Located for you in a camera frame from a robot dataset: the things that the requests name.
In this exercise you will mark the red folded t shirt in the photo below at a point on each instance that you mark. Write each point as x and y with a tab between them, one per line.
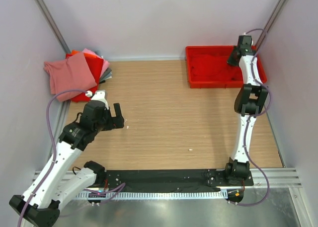
95	66

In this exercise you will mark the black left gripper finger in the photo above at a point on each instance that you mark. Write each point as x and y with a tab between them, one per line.
117	109
118	122

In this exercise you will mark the red t shirt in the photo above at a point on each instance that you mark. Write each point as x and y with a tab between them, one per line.
209	68
95	66

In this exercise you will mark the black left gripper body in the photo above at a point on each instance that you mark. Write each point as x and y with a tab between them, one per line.
105	124

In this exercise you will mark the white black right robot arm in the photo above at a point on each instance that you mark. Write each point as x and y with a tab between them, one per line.
248	105

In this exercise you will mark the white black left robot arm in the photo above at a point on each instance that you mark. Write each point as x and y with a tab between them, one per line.
43	201

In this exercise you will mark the red plastic tray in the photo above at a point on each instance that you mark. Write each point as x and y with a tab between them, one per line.
209	50

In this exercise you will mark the white slotted cable duct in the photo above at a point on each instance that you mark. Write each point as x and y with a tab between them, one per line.
84	195

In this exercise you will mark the light pink folded t shirt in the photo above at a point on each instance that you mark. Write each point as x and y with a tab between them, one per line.
105	62

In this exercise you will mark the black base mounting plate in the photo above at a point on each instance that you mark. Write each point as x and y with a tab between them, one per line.
173	181

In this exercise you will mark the dusty pink folded t shirt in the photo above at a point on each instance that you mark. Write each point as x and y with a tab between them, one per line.
69	77

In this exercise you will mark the right aluminium frame post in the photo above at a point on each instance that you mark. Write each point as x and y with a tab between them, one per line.
270	23

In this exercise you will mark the aluminium frame post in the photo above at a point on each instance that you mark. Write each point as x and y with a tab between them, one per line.
270	23
51	22

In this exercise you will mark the grey folded t shirt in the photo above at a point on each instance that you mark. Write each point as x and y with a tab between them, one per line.
107	74

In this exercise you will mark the left aluminium frame post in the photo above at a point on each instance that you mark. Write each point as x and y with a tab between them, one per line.
51	22

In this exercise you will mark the orange folded t shirt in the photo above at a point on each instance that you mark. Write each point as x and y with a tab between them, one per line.
74	52

